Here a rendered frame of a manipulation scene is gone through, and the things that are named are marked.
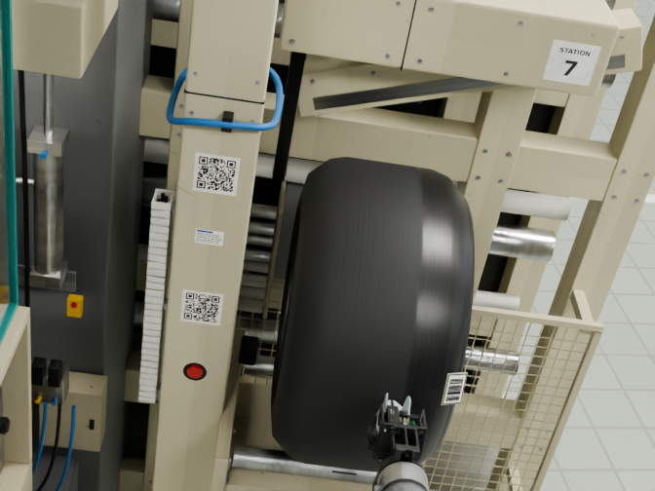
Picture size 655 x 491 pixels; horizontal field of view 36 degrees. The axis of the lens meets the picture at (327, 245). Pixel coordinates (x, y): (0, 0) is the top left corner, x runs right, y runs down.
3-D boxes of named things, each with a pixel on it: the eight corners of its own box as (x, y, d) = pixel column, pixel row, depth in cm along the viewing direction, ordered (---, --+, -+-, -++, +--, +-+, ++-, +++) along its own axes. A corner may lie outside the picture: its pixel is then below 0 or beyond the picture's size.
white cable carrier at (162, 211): (137, 401, 202) (150, 202, 175) (141, 385, 206) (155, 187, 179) (160, 404, 202) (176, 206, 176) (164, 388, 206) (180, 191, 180)
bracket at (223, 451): (210, 493, 199) (213, 458, 193) (229, 360, 231) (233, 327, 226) (226, 495, 199) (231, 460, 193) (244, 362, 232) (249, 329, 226)
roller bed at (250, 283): (182, 308, 237) (193, 201, 220) (191, 271, 249) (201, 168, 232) (266, 319, 238) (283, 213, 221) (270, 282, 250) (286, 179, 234)
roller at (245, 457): (226, 462, 203) (225, 470, 199) (229, 440, 203) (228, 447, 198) (396, 482, 206) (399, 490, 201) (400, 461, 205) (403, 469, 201)
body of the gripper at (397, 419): (426, 406, 160) (433, 455, 149) (415, 448, 164) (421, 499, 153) (378, 400, 159) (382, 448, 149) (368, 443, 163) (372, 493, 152)
